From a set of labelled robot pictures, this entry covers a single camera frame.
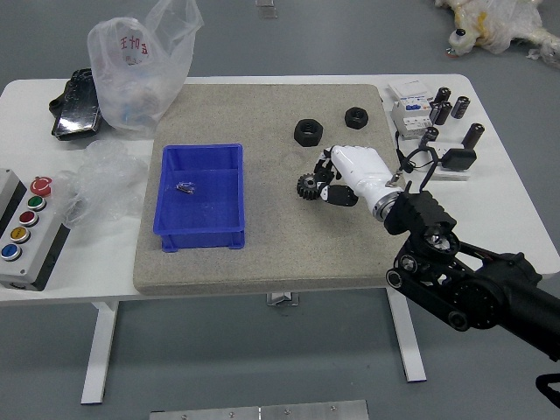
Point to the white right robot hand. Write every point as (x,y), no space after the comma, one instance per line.
(359,168)

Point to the black steel gear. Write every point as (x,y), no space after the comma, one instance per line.
(306,187)

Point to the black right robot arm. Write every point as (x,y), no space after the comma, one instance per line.
(494,297)

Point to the small black nut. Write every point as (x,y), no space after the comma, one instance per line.
(356,117)

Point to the big black nut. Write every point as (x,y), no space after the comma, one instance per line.
(308,132)

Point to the blue plastic box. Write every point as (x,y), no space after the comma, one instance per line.
(199,210)

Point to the grey push-button control box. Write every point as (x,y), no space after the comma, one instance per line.
(26,236)

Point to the white circuit breaker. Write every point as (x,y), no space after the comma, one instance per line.
(409,114)

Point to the black cylindrical capacitor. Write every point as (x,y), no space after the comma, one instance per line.
(445,113)
(460,107)
(429,137)
(434,113)
(443,95)
(473,135)

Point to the white power socket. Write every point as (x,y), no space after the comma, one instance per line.
(452,176)

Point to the black power adapter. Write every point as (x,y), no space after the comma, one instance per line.
(458,159)

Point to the grey-brown mat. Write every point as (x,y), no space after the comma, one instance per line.
(262,245)

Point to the small metal clip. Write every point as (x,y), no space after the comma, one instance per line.
(185,188)

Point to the small grey metal floor plate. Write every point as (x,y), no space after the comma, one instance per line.
(267,9)

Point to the white table leg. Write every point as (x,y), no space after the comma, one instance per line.
(100,350)
(411,345)

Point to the plush toy wrapped in plastic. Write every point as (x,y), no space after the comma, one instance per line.
(499,26)

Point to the white plastic bag red print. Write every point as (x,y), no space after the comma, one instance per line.
(131,70)

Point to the clear crumpled plastic bag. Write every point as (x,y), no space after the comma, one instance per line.
(105,184)

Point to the large grey metal floor plate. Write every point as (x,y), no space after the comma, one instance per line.
(260,412)

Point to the black plastic tray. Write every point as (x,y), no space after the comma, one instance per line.
(76,109)

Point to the metal bracket under table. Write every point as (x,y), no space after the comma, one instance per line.
(283,298)

